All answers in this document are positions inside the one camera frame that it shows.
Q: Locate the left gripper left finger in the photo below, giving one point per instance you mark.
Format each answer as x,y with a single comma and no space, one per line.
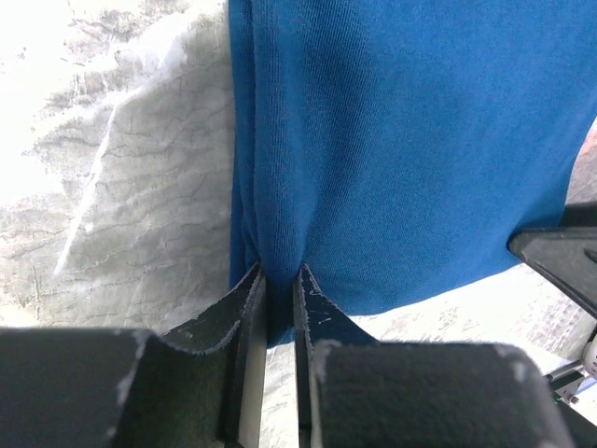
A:
201,384

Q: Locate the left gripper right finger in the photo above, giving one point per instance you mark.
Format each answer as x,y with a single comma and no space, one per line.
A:
355,391

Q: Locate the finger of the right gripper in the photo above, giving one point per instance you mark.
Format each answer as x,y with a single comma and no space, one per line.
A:
565,256

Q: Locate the blue t shirt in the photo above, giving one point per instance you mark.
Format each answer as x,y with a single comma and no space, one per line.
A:
394,146

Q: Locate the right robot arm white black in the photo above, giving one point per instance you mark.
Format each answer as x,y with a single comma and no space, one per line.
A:
566,382

